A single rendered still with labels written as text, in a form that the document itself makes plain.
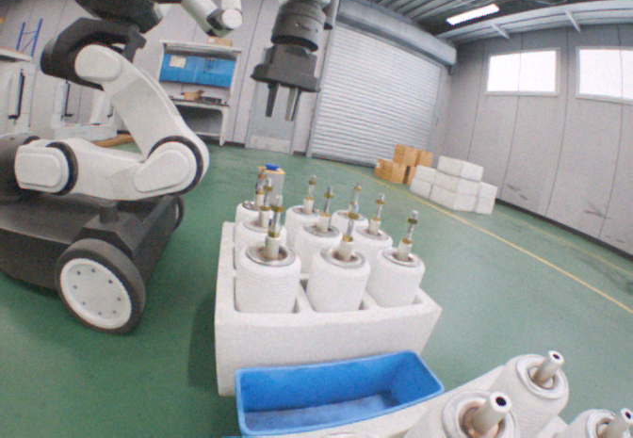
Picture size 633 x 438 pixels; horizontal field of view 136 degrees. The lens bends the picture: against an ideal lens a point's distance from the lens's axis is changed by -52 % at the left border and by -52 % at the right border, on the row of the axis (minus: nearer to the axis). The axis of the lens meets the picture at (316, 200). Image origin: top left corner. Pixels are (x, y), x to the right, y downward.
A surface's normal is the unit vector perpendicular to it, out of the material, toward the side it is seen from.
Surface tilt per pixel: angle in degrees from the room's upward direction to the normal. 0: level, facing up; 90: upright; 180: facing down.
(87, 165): 90
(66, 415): 0
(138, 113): 90
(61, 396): 0
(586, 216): 90
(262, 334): 90
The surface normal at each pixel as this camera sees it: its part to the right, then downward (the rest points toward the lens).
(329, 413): 0.18, -0.96
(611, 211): -0.94, -0.11
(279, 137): 0.29, 0.27
